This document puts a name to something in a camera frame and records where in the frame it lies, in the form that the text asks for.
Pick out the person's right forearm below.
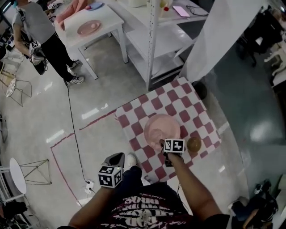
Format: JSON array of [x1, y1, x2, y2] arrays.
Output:
[[167, 153, 224, 222]]

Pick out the black device with cables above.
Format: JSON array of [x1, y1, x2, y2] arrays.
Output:
[[253, 178, 272, 195]]

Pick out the black glasses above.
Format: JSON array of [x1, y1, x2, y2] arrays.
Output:
[[185, 4, 209, 17]]

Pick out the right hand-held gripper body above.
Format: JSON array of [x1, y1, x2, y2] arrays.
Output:
[[164, 138, 185, 167]]

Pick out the white round side table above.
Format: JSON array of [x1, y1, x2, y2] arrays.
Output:
[[9, 157, 52, 195]]

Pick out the black round bin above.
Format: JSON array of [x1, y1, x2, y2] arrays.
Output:
[[191, 81, 208, 100]]

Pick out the person's left forearm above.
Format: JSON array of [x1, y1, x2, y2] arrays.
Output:
[[68, 187, 117, 229]]

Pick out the white desk with curved legs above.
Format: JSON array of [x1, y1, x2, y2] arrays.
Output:
[[263, 41, 286, 88]]

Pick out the black office chair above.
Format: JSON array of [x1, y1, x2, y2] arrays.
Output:
[[236, 8, 284, 68]]

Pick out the small brown bowl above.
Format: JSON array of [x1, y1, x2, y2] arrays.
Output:
[[186, 136, 202, 153]]

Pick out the pink tablet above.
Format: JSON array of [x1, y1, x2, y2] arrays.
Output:
[[172, 5, 190, 17]]

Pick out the white square table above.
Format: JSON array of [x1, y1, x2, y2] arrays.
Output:
[[53, 3, 129, 81]]

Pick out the pink plate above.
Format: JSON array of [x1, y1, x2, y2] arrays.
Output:
[[144, 114, 181, 151], [77, 19, 102, 36]]

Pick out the pink cloth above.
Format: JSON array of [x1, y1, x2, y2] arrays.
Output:
[[55, 0, 90, 31]]

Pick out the person's dark printed shirt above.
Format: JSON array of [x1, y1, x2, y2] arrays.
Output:
[[57, 182, 231, 229]]

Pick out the wire chair with patterned seat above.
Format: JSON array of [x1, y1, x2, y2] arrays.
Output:
[[0, 71, 33, 107]]

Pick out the person's dark trousers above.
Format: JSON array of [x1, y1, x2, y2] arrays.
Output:
[[111, 165, 170, 197]]

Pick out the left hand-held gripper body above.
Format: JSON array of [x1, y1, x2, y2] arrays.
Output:
[[97, 165, 123, 188]]

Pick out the black power cable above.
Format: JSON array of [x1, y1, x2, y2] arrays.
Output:
[[63, 79, 92, 184]]

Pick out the red white checkered tablecloth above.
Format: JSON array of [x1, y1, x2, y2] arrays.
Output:
[[115, 77, 222, 183]]

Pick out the white pillar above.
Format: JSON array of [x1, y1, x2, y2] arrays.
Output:
[[178, 0, 272, 82]]

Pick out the small light blue piece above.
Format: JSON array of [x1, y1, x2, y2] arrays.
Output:
[[85, 1, 105, 11]]

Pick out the white metal shelf rack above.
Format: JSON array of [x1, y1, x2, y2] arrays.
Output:
[[111, 0, 210, 91]]

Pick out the white power strip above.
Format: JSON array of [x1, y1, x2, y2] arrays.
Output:
[[84, 179, 96, 195]]

